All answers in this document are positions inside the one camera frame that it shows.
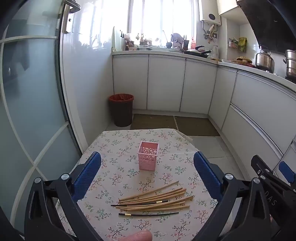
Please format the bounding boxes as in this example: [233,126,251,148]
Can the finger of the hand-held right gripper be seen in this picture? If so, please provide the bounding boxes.
[278,161,296,185]
[251,155,296,193]

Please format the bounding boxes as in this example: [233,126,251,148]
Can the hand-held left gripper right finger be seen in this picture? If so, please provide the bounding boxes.
[193,151,273,241]

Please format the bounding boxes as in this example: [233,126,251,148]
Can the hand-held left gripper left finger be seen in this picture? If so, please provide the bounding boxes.
[24,151,102,241]

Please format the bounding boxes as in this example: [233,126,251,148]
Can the bunch of wooden chopsticks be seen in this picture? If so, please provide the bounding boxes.
[118,181,194,212]

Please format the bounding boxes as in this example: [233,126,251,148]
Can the pink plastic basket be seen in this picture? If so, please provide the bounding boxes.
[137,141,159,171]

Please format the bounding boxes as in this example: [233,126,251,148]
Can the black chopstick gold band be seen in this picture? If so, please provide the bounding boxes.
[119,212,179,217]
[110,200,168,207]

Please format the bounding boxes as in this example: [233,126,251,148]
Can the person's left hand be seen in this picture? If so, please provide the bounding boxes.
[122,229,153,241]

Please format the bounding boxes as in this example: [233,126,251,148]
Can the floral tablecloth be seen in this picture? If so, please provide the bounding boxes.
[53,128,222,241]

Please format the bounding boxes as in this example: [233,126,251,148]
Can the brown floor mat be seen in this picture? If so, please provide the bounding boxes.
[130,113,178,130]
[174,116,220,137]

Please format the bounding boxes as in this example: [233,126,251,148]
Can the brown trash bin red bag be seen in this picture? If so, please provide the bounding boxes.
[109,93,134,127]

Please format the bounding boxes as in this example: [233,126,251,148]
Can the frosted glass sliding door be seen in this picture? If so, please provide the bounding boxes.
[0,0,88,232]

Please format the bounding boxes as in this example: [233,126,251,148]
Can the white kitchen base cabinets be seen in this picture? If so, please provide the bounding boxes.
[112,51,296,186]

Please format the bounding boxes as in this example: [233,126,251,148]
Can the stainless steel steamer pot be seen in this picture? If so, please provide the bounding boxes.
[282,49,296,80]

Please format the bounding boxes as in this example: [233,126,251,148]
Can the steel kettle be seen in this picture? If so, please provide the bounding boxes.
[255,50,275,72]

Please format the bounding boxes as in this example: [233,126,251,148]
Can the black wok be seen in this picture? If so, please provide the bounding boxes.
[184,49,212,58]

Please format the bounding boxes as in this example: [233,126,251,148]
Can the white cutting board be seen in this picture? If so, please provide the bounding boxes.
[112,26,122,52]

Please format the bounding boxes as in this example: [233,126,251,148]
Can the black range hood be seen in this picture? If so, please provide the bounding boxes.
[236,0,296,54]

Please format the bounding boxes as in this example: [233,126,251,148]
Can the white water heater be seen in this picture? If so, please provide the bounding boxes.
[199,0,222,26]

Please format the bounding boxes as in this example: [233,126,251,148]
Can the kitchen window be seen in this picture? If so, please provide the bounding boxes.
[79,0,201,50]

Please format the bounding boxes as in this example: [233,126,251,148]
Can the wall rack with packets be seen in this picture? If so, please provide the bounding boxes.
[228,37,247,52]

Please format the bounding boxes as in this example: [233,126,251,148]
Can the metal door handle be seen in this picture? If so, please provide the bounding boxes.
[62,0,81,34]

